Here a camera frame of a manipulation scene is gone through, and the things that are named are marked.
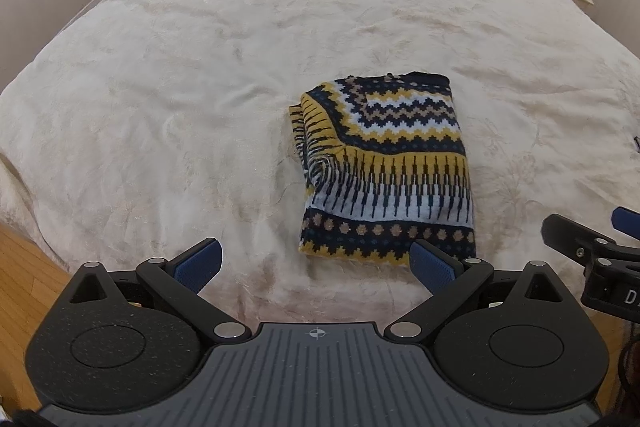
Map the yellow navy patterned knit sweater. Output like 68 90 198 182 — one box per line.
289 72 477 269

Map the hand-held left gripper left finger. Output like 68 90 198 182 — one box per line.
62 237 251 342

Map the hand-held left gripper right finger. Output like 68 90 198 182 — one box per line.
384 239 576 340

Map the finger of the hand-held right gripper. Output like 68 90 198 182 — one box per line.
542 214 618 265
612 207 640 235

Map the cream bedspread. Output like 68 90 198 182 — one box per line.
0 0 640 308

